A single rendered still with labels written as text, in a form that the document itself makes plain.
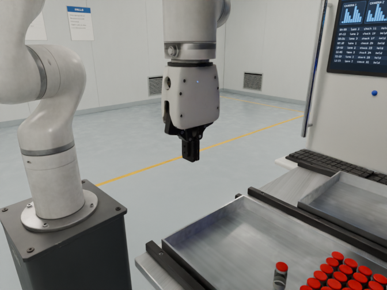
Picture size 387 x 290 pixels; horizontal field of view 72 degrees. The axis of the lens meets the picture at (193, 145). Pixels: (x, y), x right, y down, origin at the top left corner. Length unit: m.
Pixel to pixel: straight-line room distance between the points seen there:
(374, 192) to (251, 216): 0.39
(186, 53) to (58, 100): 0.40
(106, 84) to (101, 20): 1.17
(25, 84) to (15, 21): 0.12
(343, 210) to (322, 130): 0.60
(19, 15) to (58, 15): 4.80
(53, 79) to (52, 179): 0.23
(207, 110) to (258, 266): 0.32
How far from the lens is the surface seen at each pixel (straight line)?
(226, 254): 0.59
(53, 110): 0.72
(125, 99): 5.94
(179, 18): 0.42
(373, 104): 1.25
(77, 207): 0.78
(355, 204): 0.85
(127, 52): 5.91
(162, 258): 0.56
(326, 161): 1.23
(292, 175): 0.94
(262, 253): 0.61
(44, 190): 0.74
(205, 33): 0.42
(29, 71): 0.64
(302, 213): 0.72
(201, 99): 0.45
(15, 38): 0.64
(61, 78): 0.69
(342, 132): 1.31
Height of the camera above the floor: 1.29
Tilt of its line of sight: 21 degrees down
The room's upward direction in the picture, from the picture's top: straight up
